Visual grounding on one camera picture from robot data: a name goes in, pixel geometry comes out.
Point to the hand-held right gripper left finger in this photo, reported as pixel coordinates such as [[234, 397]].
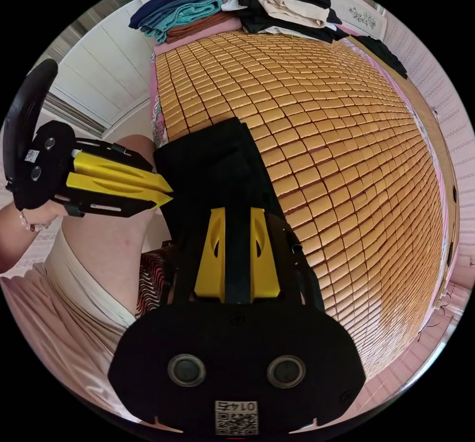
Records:
[[211, 260]]

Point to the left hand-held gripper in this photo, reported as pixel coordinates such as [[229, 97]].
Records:
[[41, 175]]

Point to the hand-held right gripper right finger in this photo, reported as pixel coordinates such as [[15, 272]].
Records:
[[264, 260]]

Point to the black pants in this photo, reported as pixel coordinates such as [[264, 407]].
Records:
[[208, 160]]

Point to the person's left forearm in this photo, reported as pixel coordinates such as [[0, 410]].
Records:
[[11, 245]]

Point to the person's left hand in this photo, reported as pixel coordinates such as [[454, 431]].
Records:
[[39, 219]]

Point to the person's body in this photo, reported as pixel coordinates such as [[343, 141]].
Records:
[[104, 234]]

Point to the red black patterned cloth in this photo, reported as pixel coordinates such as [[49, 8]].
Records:
[[150, 279]]

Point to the bed with woven mat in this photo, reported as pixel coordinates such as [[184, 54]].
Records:
[[334, 175]]

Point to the white cupboard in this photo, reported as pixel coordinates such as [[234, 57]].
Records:
[[104, 67]]

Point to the pile of clothes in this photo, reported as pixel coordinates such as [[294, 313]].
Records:
[[193, 12]]

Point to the black garment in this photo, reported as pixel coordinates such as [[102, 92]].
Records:
[[386, 55]]

